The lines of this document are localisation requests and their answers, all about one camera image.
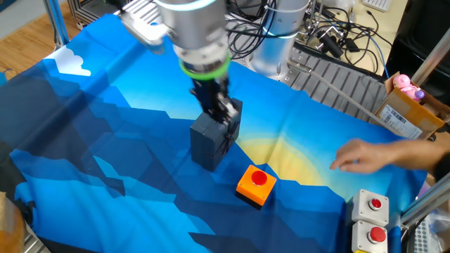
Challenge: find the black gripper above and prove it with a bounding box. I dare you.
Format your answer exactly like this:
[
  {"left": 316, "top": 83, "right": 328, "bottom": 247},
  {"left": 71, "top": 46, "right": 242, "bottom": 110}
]
[{"left": 189, "top": 74, "right": 241, "bottom": 124}]

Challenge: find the person's forearm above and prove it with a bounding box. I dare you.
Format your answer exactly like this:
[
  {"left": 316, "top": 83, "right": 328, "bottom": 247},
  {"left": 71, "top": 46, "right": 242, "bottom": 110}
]
[{"left": 390, "top": 139, "right": 450, "bottom": 182}]

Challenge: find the orange box red push button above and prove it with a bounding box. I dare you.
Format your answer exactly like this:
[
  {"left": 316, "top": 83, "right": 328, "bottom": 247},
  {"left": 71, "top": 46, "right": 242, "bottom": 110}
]
[{"left": 235, "top": 164, "right": 278, "bottom": 211}]

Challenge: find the white box red push button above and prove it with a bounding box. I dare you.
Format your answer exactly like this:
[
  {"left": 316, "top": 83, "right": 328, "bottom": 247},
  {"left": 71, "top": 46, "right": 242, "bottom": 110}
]
[
  {"left": 350, "top": 220, "right": 389, "bottom": 253},
  {"left": 350, "top": 188, "right": 390, "bottom": 228}
]

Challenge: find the person's bare hand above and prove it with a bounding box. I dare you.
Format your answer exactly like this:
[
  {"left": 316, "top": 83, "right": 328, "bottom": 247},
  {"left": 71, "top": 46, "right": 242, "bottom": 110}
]
[{"left": 329, "top": 138, "right": 399, "bottom": 175}]

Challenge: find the dark grey printed block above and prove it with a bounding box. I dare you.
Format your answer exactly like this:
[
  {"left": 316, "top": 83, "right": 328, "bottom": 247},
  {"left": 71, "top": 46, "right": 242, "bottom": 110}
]
[{"left": 189, "top": 97, "right": 244, "bottom": 173}]

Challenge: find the grey long tube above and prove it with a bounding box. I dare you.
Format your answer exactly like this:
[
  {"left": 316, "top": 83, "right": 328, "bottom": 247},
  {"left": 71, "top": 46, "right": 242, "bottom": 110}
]
[{"left": 287, "top": 60, "right": 395, "bottom": 131}]

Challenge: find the blue mountain print cloth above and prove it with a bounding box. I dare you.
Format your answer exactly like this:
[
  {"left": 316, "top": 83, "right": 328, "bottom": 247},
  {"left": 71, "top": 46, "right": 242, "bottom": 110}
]
[{"left": 0, "top": 13, "right": 437, "bottom": 253}]

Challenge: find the cardboard box with label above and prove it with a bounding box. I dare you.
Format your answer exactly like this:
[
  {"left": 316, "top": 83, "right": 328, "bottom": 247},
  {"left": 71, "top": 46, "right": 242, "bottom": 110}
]
[{"left": 373, "top": 71, "right": 450, "bottom": 142}]

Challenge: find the pink plastic toy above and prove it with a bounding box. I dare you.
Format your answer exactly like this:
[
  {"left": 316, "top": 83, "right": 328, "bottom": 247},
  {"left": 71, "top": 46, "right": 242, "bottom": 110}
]
[{"left": 392, "top": 73, "right": 425, "bottom": 102}]

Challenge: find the white keyboard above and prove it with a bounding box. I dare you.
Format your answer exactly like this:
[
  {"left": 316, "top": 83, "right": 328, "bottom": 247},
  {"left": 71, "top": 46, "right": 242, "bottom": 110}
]
[{"left": 361, "top": 0, "right": 393, "bottom": 13}]

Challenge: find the white perforated tray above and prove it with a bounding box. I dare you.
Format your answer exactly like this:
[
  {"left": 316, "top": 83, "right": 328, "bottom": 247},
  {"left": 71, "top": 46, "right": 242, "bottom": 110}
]
[{"left": 410, "top": 216, "right": 434, "bottom": 253}]

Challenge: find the clear plastic bag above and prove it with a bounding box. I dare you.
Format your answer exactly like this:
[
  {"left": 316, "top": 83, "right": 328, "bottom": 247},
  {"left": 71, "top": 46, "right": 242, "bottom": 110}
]
[{"left": 427, "top": 207, "right": 450, "bottom": 253}]

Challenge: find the green flange ring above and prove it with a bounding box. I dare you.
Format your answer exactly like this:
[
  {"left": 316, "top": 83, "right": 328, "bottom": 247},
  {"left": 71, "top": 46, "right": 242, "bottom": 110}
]
[{"left": 178, "top": 52, "right": 232, "bottom": 82}]

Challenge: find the black cable tangle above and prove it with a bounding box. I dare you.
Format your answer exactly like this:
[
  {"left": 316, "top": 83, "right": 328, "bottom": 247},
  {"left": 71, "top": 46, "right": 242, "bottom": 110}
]
[{"left": 224, "top": 0, "right": 281, "bottom": 60}]

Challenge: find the grey ribbed base plate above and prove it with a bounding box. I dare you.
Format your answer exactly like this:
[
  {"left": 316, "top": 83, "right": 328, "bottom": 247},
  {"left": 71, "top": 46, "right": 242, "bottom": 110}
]
[{"left": 280, "top": 44, "right": 388, "bottom": 123}]

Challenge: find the silver camera mount bracket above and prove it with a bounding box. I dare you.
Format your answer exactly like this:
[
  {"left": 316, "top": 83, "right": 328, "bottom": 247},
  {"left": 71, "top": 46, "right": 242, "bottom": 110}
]
[{"left": 118, "top": 0, "right": 172, "bottom": 54}]

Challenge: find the blue cable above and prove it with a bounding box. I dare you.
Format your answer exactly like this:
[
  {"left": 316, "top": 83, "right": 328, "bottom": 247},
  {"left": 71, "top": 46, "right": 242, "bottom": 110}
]
[{"left": 368, "top": 34, "right": 391, "bottom": 79}]

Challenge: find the blue metal post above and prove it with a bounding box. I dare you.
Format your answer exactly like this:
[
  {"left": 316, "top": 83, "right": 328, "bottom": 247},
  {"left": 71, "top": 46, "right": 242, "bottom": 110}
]
[{"left": 42, "top": 0, "right": 70, "bottom": 49}]

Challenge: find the aluminium frame post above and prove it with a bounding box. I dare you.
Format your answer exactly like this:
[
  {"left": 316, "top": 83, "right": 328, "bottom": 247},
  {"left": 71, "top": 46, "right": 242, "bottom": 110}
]
[
  {"left": 399, "top": 181, "right": 450, "bottom": 228},
  {"left": 410, "top": 27, "right": 450, "bottom": 87}
]

